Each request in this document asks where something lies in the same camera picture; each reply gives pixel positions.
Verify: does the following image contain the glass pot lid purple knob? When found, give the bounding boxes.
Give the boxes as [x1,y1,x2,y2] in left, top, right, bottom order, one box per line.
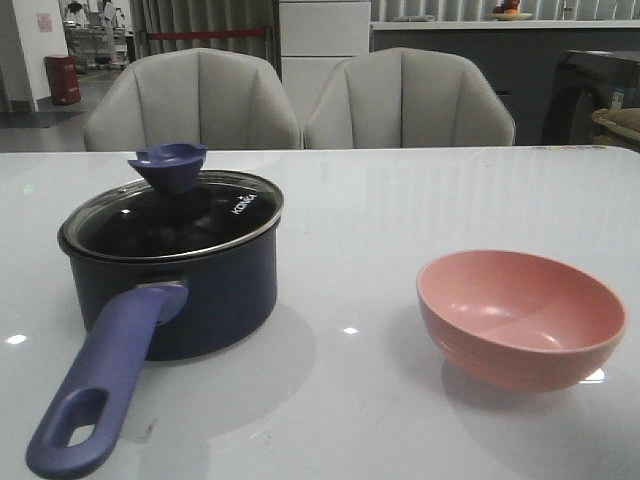
[59,143,284,263]

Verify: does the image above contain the pink plastic bowl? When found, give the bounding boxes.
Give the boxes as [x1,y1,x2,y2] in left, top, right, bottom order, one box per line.
[416,250,627,392]

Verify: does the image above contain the right beige upholstered chair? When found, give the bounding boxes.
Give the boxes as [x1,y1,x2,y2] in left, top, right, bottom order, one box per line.
[304,47,516,149]

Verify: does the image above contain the beige upholstered chair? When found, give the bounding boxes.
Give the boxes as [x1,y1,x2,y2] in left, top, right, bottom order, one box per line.
[84,48,302,152]
[304,47,516,149]

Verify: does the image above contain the left beige upholstered chair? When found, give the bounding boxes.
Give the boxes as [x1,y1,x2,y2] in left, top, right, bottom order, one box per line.
[84,48,302,152]

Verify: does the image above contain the white cabinet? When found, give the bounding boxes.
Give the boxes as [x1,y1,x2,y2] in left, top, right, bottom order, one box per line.
[278,1,371,125]

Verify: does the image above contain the red barrier tape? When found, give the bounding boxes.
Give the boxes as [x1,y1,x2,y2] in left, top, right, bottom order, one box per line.
[146,27,268,41]

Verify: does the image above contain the grey counter with white top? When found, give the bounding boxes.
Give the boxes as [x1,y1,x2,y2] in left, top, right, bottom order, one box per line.
[371,20,639,145]

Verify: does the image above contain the fruit plate on counter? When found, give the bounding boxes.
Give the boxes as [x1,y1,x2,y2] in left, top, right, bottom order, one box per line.
[489,0,533,21]

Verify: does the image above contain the red trash bin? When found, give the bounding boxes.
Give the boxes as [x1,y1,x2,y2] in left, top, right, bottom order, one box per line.
[44,55,81,105]

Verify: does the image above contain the dark glossy appliance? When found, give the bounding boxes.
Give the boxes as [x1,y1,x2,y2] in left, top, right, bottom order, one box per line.
[541,50,639,145]

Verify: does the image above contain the beige cushion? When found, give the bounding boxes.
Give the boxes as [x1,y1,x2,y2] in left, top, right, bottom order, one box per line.
[591,108,640,152]

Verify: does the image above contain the dark blue saucepan purple handle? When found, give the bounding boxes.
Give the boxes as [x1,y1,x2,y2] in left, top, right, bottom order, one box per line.
[25,227,277,479]

